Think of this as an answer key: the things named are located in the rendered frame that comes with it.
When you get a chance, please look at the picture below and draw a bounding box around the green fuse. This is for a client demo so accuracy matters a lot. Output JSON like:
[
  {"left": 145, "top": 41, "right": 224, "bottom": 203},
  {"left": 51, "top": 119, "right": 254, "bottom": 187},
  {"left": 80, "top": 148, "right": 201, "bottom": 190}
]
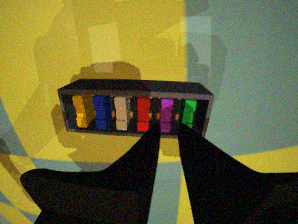
[{"left": 178, "top": 99, "right": 197, "bottom": 128}]

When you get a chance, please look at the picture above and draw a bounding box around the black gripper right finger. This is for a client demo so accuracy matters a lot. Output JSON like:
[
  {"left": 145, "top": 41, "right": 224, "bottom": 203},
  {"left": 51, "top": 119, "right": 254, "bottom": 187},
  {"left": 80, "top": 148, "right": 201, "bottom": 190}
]
[{"left": 178, "top": 124, "right": 298, "bottom": 224}]

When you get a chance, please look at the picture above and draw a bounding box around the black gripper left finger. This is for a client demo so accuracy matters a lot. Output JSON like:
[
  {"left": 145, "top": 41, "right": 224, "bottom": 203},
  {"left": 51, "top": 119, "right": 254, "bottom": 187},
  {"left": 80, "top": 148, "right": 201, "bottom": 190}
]
[{"left": 20, "top": 123, "right": 161, "bottom": 224}]

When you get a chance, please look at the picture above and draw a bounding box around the red fuse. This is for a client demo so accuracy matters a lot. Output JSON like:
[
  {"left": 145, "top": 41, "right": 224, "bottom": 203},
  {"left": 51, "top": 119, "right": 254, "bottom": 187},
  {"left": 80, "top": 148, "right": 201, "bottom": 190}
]
[{"left": 138, "top": 96, "right": 149, "bottom": 132}]

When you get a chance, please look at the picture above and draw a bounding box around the dark grey fuse block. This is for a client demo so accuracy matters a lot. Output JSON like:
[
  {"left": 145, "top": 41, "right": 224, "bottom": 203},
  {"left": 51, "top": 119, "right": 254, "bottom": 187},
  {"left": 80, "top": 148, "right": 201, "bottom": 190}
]
[{"left": 57, "top": 79, "right": 214, "bottom": 139}]

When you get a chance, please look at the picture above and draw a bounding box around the violet fuse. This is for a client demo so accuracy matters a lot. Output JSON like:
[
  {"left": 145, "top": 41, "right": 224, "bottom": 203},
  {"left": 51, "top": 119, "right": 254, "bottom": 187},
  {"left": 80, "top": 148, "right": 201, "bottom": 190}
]
[{"left": 158, "top": 97, "right": 173, "bottom": 133}]

